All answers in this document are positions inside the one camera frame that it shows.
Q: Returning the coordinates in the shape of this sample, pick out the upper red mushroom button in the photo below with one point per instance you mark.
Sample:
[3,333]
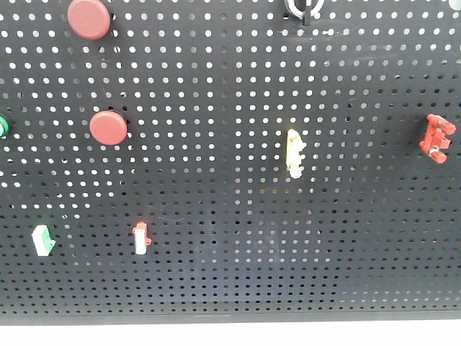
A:
[90,19]

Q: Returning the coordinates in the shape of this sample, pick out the black perforated pegboard panel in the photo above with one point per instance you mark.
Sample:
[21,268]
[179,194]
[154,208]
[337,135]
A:
[209,90]

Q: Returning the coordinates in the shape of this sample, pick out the black white rotary selector switch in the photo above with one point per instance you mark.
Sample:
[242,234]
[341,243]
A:
[305,11]

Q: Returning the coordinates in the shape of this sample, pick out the red mushroom button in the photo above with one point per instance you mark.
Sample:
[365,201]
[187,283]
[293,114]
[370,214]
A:
[108,127]
[90,19]

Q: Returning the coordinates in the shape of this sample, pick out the white red rocker switch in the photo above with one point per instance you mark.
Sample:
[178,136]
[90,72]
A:
[141,239]

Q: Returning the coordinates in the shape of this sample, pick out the white green rocker switch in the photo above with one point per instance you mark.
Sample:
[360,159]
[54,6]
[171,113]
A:
[42,241]

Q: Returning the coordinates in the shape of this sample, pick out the green round push button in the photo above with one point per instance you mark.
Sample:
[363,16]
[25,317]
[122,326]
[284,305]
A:
[4,126]

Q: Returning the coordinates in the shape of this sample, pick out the yellow toggle switch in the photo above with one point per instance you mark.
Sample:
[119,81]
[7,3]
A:
[294,157]

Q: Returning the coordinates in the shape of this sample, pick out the lower red mushroom button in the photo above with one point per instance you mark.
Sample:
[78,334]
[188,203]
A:
[108,127]

